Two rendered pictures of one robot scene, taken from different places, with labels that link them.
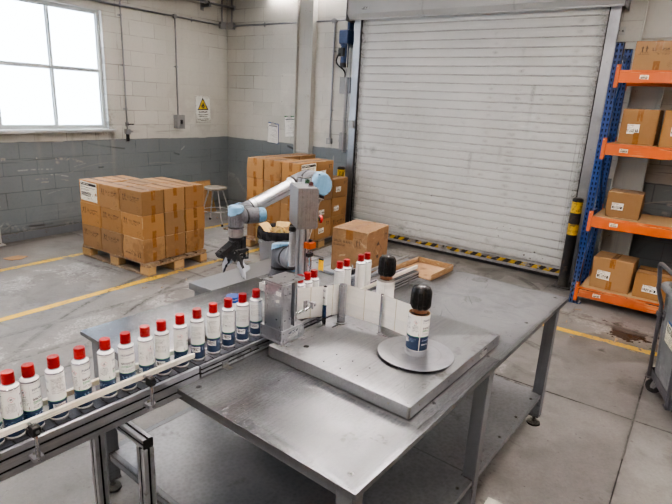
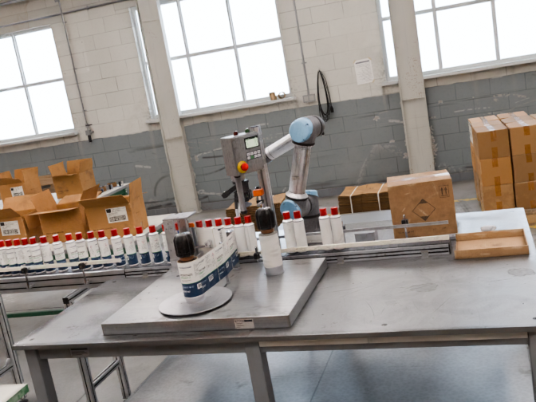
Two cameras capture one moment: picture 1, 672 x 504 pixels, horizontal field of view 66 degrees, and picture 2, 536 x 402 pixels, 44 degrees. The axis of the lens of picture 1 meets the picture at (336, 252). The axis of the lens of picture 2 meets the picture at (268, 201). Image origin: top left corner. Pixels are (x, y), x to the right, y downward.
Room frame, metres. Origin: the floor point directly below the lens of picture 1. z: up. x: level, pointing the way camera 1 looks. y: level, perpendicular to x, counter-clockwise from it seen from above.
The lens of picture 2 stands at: (1.44, -2.93, 1.77)
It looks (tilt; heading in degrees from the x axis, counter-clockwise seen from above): 11 degrees down; 71
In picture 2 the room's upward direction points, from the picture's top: 10 degrees counter-clockwise
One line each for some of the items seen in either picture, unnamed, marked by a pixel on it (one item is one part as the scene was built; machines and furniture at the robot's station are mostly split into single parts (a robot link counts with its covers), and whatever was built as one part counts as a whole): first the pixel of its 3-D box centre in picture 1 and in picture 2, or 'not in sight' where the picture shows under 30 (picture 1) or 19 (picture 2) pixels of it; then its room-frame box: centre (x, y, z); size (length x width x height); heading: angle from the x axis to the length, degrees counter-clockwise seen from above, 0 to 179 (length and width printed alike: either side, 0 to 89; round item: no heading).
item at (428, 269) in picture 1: (424, 267); (490, 243); (3.21, -0.58, 0.85); 0.30 x 0.26 x 0.04; 143
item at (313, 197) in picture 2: (282, 253); (306, 201); (2.73, 0.29, 1.04); 0.13 x 0.12 x 0.14; 37
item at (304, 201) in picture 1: (304, 205); (242, 153); (2.39, 0.16, 1.38); 0.17 x 0.10 x 0.19; 18
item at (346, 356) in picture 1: (389, 344); (221, 293); (2.05, -0.25, 0.86); 0.80 x 0.67 x 0.05; 143
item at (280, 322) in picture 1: (282, 307); (184, 241); (2.03, 0.21, 1.01); 0.14 x 0.13 x 0.26; 143
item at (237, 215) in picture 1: (236, 216); not in sight; (2.44, 0.49, 1.30); 0.09 x 0.08 x 0.11; 127
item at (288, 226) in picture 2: (339, 280); (289, 232); (2.49, -0.02, 0.98); 0.05 x 0.05 x 0.20
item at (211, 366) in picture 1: (327, 308); (277, 258); (2.42, 0.03, 0.85); 1.65 x 0.11 x 0.05; 143
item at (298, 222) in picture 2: (345, 278); (300, 231); (2.53, -0.06, 0.98); 0.05 x 0.05 x 0.20
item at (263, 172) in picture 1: (298, 201); not in sight; (6.79, 0.53, 0.57); 1.20 x 0.85 x 1.14; 148
